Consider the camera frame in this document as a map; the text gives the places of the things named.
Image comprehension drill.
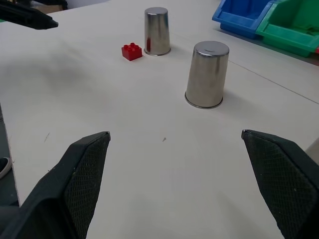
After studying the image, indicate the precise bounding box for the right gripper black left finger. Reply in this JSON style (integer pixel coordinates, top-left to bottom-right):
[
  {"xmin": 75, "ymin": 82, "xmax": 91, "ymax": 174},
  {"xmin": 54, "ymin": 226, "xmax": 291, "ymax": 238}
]
[{"xmin": 0, "ymin": 131, "xmax": 111, "ymax": 239}]

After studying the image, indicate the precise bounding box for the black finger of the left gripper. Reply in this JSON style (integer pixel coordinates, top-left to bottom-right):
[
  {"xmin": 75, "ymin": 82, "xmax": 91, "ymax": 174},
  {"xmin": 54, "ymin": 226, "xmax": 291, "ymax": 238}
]
[{"xmin": 0, "ymin": 2, "xmax": 59, "ymax": 31}]

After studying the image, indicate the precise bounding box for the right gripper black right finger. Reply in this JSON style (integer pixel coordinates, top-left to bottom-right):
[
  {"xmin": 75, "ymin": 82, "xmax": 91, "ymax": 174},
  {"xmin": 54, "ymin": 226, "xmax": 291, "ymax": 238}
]
[{"xmin": 241, "ymin": 129, "xmax": 319, "ymax": 239}]

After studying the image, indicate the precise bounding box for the brown cardboard box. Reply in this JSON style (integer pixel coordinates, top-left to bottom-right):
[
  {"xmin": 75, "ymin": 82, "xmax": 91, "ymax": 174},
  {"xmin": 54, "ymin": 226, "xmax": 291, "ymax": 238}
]
[{"xmin": 31, "ymin": 0, "xmax": 67, "ymax": 13}]

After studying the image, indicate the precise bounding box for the dark shoe with white sole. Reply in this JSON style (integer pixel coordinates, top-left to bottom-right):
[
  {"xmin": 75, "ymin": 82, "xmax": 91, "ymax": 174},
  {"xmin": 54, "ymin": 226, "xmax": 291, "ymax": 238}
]
[{"xmin": 0, "ymin": 156, "xmax": 12, "ymax": 180}]

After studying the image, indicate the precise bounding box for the red toy building brick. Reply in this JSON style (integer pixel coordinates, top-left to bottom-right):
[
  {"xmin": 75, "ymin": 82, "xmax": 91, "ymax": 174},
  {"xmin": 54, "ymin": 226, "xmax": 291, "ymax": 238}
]
[{"xmin": 121, "ymin": 42, "xmax": 143, "ymax": 61}]

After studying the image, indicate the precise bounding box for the tall stainless steel cup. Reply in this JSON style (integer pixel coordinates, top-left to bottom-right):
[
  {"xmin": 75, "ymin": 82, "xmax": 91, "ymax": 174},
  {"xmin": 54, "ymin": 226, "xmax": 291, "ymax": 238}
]
[
  {"xmin": 144, "ymin": 6, "xmax": 171, "ymax": 56},
  {"xmin": 184, "ymin": 40, "xmax": 230, "ymax": 109}
]

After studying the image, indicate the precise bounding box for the green plastic storage bin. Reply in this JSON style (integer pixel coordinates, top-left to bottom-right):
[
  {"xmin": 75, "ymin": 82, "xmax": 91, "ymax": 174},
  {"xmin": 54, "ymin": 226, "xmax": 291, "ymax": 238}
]
[{"xmin": 254, "ymin": 0, "xmax": 319, "ymax": 58}]

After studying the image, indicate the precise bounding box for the blue plastic storage bin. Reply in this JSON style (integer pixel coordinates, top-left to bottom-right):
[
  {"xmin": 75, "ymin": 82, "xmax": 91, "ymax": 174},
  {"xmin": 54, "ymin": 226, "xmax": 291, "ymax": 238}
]
[{"xmin": 211, "ymin": 0, "xmax": 277, "ymax": 40}]

